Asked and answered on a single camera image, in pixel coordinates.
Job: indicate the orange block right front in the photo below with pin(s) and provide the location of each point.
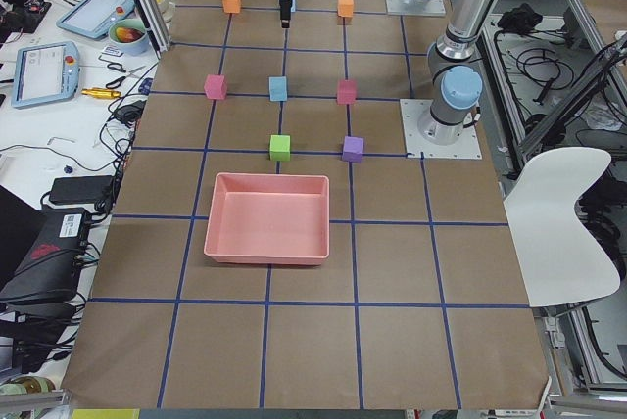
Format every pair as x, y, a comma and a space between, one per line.
232, 6

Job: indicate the orange block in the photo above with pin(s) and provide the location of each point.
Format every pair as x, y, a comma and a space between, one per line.
345, 8
232, 6

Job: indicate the orange block right rear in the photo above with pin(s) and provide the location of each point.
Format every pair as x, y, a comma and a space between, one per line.
345, 8

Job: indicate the pink block left rear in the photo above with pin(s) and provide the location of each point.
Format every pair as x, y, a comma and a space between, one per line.
346, 93

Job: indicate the pink block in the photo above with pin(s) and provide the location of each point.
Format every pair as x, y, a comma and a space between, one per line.
346, 93
215, 87

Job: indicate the pink block left front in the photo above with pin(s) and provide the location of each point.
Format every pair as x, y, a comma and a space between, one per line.
215, 87

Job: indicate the green block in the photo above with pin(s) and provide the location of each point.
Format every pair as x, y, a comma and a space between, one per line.
280, 148

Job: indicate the green bowl with fruit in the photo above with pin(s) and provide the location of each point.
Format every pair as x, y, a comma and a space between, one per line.
129, 36

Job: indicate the purple block left side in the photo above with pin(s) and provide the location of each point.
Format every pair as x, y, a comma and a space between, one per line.
353, 149

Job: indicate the black scissors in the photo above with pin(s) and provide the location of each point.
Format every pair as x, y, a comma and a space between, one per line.
125, 74

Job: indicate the blue teach pendant far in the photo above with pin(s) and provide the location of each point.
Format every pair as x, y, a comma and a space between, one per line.
93, 18

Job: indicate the blue teach pendant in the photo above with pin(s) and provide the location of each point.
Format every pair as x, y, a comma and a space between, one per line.
93, 18
45, 74

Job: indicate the brass cylinder tool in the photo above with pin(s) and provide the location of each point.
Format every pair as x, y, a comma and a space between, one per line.
101, 93

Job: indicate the pink tray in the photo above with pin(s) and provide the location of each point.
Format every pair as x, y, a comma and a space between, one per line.
269, 219

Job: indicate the blue teach pendant near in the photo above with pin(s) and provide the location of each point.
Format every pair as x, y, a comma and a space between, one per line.
45, 74

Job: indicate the black power adapter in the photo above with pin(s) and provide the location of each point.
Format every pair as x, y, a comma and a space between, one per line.
80, 190

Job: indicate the black computer box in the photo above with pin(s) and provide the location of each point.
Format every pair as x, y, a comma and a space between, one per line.
50, 269

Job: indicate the white chair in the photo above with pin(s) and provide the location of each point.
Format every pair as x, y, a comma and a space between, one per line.
560, 260

